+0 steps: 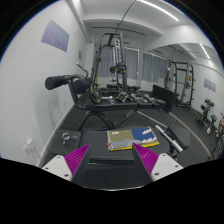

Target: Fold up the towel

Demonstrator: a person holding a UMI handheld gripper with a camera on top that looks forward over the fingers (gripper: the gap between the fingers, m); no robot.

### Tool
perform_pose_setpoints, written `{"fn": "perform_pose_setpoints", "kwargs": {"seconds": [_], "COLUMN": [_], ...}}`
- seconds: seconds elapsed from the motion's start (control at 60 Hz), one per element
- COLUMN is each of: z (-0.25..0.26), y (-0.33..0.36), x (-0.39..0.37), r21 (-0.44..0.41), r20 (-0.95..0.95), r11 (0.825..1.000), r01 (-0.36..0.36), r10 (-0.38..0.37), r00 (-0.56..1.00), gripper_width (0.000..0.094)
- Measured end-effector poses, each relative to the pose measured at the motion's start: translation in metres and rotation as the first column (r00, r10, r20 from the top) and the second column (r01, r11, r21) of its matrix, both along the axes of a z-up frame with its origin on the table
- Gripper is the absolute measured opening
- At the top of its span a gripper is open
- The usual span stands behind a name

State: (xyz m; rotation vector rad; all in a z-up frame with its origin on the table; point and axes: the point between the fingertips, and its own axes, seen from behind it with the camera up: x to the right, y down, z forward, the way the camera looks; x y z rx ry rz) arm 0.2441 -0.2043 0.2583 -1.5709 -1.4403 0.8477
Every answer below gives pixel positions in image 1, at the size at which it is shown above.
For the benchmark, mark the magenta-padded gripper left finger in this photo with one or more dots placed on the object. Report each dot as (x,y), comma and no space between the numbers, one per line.
(78,156)

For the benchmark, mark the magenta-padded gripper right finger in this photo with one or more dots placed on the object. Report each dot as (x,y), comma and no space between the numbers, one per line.
(146,156)

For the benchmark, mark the olive and blue printed towel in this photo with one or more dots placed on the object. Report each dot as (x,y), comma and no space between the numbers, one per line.
(133,138)

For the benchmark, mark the chrome spring barbell collar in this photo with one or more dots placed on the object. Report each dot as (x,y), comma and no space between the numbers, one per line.
(70,136)

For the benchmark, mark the black padded flat weight bench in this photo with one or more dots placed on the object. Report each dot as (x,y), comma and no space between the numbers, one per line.
(96,140)

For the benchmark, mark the group of floor dumbbells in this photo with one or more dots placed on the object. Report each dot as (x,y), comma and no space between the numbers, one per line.
(136,97)

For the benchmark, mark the black bench with roller pads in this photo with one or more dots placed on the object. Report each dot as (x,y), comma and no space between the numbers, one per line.
(110,105)

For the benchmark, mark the black upright panel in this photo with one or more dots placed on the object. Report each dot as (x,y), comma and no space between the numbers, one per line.
(163,96)

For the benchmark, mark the black yellow-marked weight plate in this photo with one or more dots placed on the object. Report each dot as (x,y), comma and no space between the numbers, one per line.
(92,90)

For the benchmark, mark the dumbbell rack with dumbbells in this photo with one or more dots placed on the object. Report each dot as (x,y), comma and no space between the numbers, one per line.
(204,116)

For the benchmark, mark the person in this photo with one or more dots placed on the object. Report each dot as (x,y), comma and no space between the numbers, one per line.
(221,124)

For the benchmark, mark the black squat rack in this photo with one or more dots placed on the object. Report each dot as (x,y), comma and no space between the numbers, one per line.
(190,80)

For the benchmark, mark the grey window curtain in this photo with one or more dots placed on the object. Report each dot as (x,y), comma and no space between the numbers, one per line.
(131,63)
(153,66)

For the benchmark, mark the short ceiling light strip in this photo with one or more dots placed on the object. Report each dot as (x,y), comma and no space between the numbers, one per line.
(204,51)

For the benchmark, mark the long ceiling light strip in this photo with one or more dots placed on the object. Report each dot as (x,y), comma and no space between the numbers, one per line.
(160,9)

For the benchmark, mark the white wall socket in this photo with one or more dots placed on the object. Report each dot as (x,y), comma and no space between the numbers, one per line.
(29,145)

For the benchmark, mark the small purple wall poster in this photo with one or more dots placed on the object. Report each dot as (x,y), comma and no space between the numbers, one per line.
(210,85)

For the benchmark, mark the beige wall panel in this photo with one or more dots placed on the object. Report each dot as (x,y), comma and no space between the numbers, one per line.
(80,55)

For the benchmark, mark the large purple wall poster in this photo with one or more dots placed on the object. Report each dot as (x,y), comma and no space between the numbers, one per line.
(55,36)

